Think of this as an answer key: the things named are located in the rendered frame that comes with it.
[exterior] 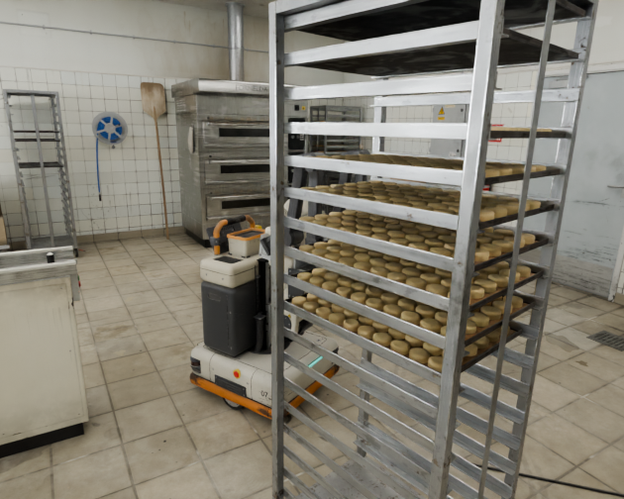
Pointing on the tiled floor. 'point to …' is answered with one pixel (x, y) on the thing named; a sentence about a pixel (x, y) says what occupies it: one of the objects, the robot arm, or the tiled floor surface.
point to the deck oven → (229, 151)
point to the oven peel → (155, 94)
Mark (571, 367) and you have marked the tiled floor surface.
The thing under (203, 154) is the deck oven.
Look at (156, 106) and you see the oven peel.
